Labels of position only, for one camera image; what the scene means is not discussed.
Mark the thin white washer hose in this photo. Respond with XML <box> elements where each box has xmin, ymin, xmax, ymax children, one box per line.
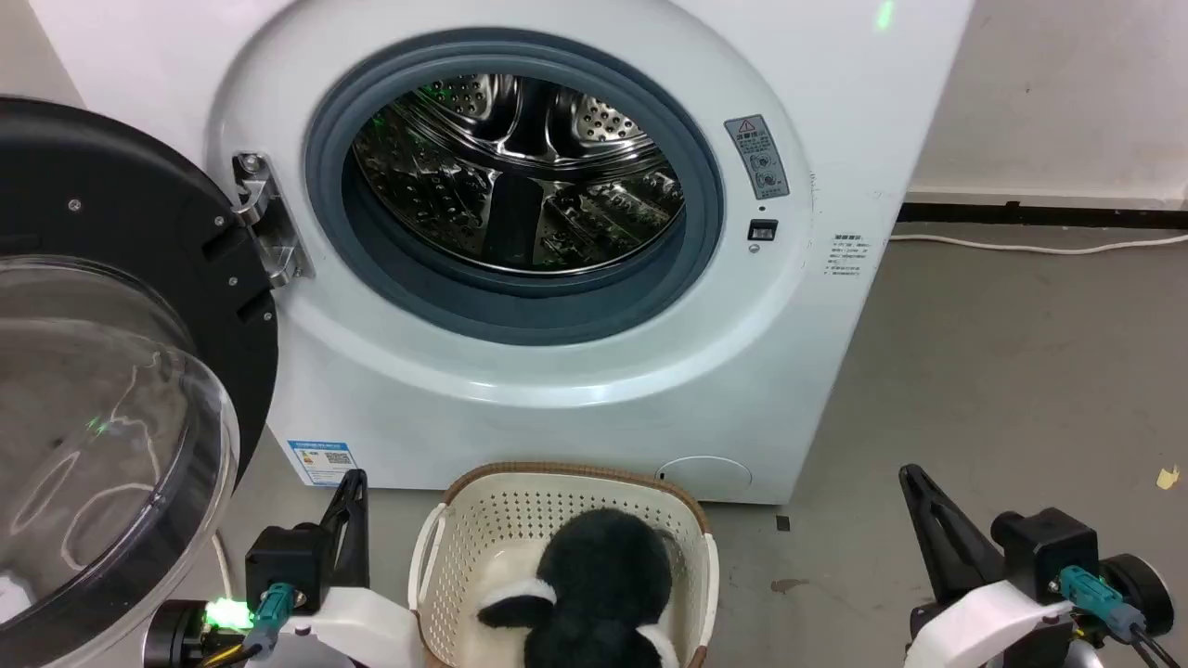
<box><xmin>212</xmin><ymin>531</ymin><xmax>235</xmax><ymax>606</ymax></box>

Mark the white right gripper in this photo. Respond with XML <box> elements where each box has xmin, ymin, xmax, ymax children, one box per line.
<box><xmin>897</xmin><ymin>464</ymin><xmax>1175</xmax><ymax>668</ymax></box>

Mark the round white filter cover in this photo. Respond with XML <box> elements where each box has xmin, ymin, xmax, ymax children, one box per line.
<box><xmin>655</xmin><ymin>455</ymin><xmax>753</xmax><ymax>498</ymax></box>

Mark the teal plug camera cable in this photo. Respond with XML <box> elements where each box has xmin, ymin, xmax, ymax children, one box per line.
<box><xmin>1056</xmin><ymin>565</ymin><xmax>1188</xmax><ymax>668</ymax></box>
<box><xmin>200</xmin><ymin>583</ymin><xmax>300</xmax><ymax>668</ymax></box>

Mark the black washer door glass window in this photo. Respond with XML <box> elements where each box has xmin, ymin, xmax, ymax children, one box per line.
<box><xmin>0</xmin><ymin>96</ymin><xmax>279</xmax><ymax>668</ymax></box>

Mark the black and white plush toy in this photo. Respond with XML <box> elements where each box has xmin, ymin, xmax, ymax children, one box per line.
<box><xmin>476</xmin><ymin>507</ymin><xmax>683</xmax><ymax>668</ymax></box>

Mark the cream perforated laundry basket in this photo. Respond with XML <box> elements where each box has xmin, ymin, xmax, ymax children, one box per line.
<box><xmin>408</xmin><ymin>462</ymin><xmax>720</xmax><ymax>668</ymax></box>

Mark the small printed text label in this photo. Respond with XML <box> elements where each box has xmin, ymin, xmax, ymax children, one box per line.
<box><xmin>829</xmin><ymin>234</ymin><xmax>867</xmax><ymax>279</ymax></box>

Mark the grey warning sticker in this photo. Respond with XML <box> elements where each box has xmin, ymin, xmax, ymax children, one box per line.
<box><xmin>724</xmin><ymin>114</ymin><xmax>791</xmax><ymax>200</ymax></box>

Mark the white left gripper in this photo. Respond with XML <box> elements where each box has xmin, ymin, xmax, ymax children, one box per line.
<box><xmin>144</xmin><ymin>469</ymin><xmax>424</xmax><ymax>668</ymax></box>

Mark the teal plug left camera cable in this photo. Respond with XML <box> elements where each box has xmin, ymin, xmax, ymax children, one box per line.
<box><xmin>200</xmin><ymin>583</ymin><xmax>300</xmax><ymax>668</ymax></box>

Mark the black baseboard strip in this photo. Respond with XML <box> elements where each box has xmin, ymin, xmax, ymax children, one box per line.
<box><xmin>897</xmin><ymin>200</ymin><xmax>1188</xmax><ymax>231</ymax></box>

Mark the white front-load washing machine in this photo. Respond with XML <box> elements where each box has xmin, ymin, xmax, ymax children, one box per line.
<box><xmin>28</xmin><ymin>0</ymin><xmax>975</xmax><ymax>507</ymax></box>

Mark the blue white energy label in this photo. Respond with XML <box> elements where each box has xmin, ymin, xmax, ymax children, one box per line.
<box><xmin>286</xmin><ymin>440</ymin><xmax>357</xmax><ymax>488</ymax></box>

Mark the grey rubber door gasket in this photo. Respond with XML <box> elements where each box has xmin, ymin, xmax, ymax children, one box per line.
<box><xmin>304</xmin><ymin>28</ymin><xmax>725</xmax><ymax>347</ymax></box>

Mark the teal plug right camera cable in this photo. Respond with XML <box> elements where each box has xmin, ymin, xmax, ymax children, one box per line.
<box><xmin>1056</xmin><ymin>565</ymin><xmax>1188</xmax><ymax>668</ymax></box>

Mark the stainless steel washer drum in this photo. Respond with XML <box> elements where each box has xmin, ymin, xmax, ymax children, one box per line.
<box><xmin>351</xmin><ymin>72</ymin><xmax>686</xmax><ymax>276</ymax></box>

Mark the metal door hinge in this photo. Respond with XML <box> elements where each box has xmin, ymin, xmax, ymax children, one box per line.
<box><xmin>232</xmin><ymin>153</ymin><xmax>313</xmax><ymax>289</ymax></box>

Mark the long white floor cable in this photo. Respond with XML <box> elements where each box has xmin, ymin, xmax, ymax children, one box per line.
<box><xmin>889</xmin><ymin>232</ymin><xmax>1188</xmax><ymax>256</ymax></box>

